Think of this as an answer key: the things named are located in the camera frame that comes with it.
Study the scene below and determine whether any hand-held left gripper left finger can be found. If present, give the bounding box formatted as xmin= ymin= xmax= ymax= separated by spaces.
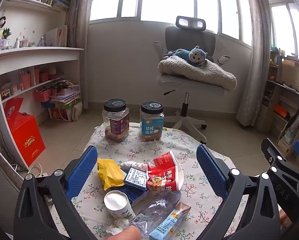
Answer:
xmin=13 ymin=145 xmax=100 ymax=240

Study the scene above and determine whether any stack of papers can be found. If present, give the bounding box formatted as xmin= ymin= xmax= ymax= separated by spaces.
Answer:
xmin=51 ymin=80 xmax=81 ymax=105

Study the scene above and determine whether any person's left hand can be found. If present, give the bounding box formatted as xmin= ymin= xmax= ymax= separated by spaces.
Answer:
xmin=114 ymin=226 xmax=141 ymax=240

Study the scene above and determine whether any stack of books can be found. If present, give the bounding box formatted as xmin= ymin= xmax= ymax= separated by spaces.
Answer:
xmin=52 ymin=0 xmax=72 ymax=12

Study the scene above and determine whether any white power strip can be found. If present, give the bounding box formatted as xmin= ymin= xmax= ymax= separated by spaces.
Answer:
xmin=27 ymin=172 xmax=50 ymax=180

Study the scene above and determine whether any grey curtain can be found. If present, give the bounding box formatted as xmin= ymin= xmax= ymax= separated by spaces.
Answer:
xmin=236 ymin=0 xmax=272 ymax=128
xmin=66 ymin=0 xmax=97 ymax=103

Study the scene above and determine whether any grey office chair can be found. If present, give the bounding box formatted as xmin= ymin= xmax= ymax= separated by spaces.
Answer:
xmin=153 ymin=16 xmax=231 ymax=144

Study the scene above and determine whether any white cable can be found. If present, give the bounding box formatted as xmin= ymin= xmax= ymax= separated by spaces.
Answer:
xmin=11 ymin=163 xmax=43 ymax=180

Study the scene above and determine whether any pink pen holder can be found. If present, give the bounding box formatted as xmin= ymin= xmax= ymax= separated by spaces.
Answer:
xmin=20 ymin=71 xmax=31 ymax=89

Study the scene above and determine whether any red gift box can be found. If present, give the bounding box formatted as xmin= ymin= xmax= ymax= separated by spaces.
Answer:
xmin=4 ymin=97 xmax=46 ymax=167

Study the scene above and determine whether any person's right hand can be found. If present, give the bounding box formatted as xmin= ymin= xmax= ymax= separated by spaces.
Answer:
xmin=280 ymin=211 xmax=293 ymax=230

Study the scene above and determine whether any wooden desk shelf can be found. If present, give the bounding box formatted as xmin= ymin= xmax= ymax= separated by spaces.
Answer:
xmin=254 ymin=47 xmax=299 ymax=155

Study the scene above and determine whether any large window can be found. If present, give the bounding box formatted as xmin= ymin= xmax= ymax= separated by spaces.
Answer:
xmin=89 ymin=0 xmax=252 ymax=47

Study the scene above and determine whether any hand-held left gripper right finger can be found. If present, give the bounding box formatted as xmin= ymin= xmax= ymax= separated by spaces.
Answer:
xmin=196 ymin=144 xmax=281 ymax=240

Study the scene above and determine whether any printed shopping bag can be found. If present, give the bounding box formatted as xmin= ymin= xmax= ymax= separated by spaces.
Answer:
xmin=48 ymin=101 xmax=83 ymax=122

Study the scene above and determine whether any side window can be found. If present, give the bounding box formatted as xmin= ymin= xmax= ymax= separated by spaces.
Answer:
xmin=268 ymin=1 xmax=299 ymax=60

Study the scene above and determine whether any blue monkey plush toy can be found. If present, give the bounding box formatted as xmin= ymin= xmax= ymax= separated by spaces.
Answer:
xmin=164 ymin=46 xmax=208 ymax=67

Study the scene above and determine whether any orange flat box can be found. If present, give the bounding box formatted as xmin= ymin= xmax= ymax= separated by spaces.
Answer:
xmin=274 ymin=104 xmax=290 ymax=119

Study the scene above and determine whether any cream fleece blanket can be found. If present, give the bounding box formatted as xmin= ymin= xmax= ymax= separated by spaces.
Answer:
xmin=158 ymin=56 xmax=237 ymax=91

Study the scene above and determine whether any yellow snack packet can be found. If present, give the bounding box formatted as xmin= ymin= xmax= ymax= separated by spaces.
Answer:
xmin=97 ymin=158 xmax=126 ymax=191

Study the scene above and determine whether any light blue snack packet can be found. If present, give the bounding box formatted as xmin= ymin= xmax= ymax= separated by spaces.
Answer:
xmin=149 ymin=209 xmax=187 ymax=240

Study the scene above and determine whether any purple label nut jar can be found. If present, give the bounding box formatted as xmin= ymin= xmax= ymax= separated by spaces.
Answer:
xmin=102 ymin=99 xmax=130 ymax=143

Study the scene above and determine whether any white paper cup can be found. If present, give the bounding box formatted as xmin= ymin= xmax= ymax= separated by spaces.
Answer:
xmin=104 ymin=190 xmax=135 ymax=220

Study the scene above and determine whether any white wrapped candy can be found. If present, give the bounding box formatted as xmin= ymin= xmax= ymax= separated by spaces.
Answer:
xmin=119 ymin=161 xmax=150 ymax=173

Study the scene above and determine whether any large blue biscuit box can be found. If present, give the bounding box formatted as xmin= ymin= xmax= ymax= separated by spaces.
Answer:
xmin=118 ymin=184 xmax=150 ymax=207

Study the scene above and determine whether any red paper noodle cup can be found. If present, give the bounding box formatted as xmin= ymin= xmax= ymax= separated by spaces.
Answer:
xmin=146 ymin=151 xmax=185 ymax=192

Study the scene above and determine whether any white bookshelf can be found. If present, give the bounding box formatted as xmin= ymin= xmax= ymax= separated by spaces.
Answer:
xmin=0 ymin=0 xmax=85 ymax=170

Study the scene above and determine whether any blue label nut jar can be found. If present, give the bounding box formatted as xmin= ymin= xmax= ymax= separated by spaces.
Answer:
xmin=140 ymin=101 xmax=165 ymax=142

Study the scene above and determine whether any grey plastic bag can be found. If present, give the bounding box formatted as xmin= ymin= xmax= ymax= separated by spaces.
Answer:
xmin=282 ymin=109 xmax=299 ymax=145

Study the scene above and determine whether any clear plastic bottle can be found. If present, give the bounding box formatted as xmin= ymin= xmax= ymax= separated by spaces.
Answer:
xmin=129 ymin=191 xmax=182 ymax=233

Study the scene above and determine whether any crumpled white tissue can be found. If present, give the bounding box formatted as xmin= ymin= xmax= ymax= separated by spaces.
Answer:
xmin=106 ymin=218 xmax=130 ymax=235

